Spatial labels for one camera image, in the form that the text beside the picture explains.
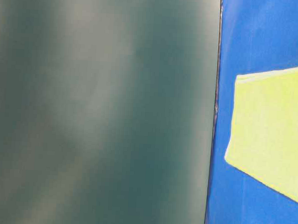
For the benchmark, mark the yellow-green towel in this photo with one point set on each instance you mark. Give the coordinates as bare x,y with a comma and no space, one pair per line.
264,129

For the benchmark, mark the blue table cloth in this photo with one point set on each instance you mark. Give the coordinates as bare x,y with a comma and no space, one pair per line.
256,36

